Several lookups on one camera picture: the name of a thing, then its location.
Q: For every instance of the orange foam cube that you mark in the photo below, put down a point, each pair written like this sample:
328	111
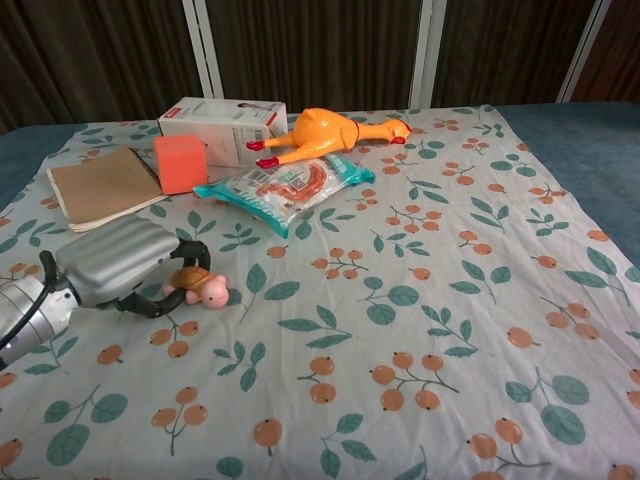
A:
181	164

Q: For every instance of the floral patterned tablecloth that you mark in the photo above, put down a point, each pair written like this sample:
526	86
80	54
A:
375	310

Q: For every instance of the small orange toy figure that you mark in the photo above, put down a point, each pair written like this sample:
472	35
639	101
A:
202	287

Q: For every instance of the white cardboard product box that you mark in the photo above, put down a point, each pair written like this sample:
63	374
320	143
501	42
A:
230	127

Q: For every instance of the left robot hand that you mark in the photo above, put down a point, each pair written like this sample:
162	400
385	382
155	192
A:
125	270

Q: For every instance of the brown spiral notebook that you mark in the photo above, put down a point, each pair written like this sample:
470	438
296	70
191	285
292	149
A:
102	185

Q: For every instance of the blue padded table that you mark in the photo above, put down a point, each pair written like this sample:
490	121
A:
585	140

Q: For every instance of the yellow rubber chicken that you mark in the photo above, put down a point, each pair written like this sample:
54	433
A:
325	135

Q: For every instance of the teal snack packet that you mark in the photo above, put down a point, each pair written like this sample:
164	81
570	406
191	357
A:
285	187

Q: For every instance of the wooden folding screen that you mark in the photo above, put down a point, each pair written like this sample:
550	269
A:
320	50

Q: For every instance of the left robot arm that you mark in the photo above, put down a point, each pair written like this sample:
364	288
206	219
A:
27	315

